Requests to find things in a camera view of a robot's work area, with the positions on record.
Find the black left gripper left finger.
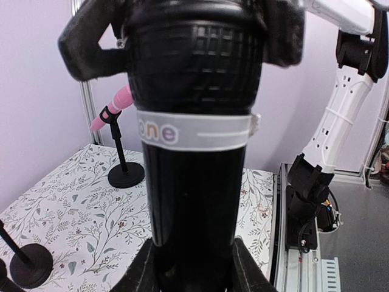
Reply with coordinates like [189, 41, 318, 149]
[112, 238, 160, 292]

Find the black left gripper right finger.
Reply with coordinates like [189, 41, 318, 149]
[232, 237, 277, 292]

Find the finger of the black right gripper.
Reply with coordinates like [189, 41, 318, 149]
[259, 0, 305, 68]
[58, 1, 130, 81]

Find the pink microphone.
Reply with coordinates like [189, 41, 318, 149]
[91, 85, 133, 131]

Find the short black mic stand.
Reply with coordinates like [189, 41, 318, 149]
[100, 106, 145, 189]

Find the black microphone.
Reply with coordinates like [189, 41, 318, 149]
[124, 1, 267, 291]

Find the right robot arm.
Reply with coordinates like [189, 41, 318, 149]
[58, 1, 388, 226]

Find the right aluminium frame post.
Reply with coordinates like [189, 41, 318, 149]
[70, 0, 103, 145]

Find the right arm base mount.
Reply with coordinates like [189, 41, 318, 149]
[286, 186, 342, 254]

